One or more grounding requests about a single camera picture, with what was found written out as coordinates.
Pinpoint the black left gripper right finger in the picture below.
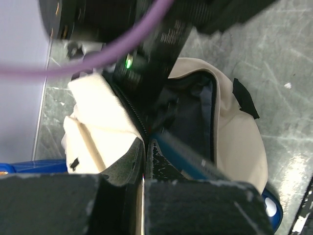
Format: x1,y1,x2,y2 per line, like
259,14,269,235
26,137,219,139
144,140,273,235

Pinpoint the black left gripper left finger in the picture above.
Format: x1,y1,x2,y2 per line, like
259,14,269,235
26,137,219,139
0,139,144,235

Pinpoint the blue thin booklet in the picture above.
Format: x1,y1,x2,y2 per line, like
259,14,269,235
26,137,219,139
152,131,229,181

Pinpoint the beige canvas backpack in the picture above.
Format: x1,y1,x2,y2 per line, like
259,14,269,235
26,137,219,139
61,58,268,192

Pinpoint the blue shark pencil case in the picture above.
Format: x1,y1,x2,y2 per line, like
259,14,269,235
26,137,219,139
262,188,283,232

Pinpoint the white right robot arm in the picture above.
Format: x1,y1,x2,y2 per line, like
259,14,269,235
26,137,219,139
39,0,272,122

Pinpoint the blue plastic basket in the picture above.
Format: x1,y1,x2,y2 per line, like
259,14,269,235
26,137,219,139
0,159,67,175

